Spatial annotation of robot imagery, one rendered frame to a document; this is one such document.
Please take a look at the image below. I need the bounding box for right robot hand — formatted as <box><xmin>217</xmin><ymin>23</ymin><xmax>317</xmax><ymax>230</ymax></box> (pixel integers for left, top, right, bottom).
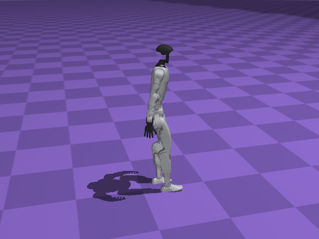
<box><xmin>144</xmin><ymin>118</ymin><xmax>157</xmax><ymax>138</ymax></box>

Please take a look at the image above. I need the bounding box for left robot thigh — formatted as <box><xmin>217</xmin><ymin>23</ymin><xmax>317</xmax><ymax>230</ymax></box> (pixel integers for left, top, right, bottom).
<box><xmin>152</xmin><ymin>113</ymin><xmax>166</xmax><ymax>153</ymax></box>

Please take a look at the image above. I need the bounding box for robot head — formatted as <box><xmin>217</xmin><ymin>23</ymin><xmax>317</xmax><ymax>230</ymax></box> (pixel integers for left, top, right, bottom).
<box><xmin>156</xmin><ymin>44</ymin><xmax>173</xmax><ymax>68</ymax></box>

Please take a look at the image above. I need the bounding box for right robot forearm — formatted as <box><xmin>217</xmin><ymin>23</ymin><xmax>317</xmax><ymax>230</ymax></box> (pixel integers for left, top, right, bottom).
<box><xmin>147</xmin><ymin>94</ymin><xmax>157</xmax><ymax>122</ymax></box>

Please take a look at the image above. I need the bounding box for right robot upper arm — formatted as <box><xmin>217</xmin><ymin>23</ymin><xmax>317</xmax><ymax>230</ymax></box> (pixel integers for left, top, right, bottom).
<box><xmin>150</xmin><ymin>69</ymin><xmax>164</xmax><ymax>102</ymax></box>

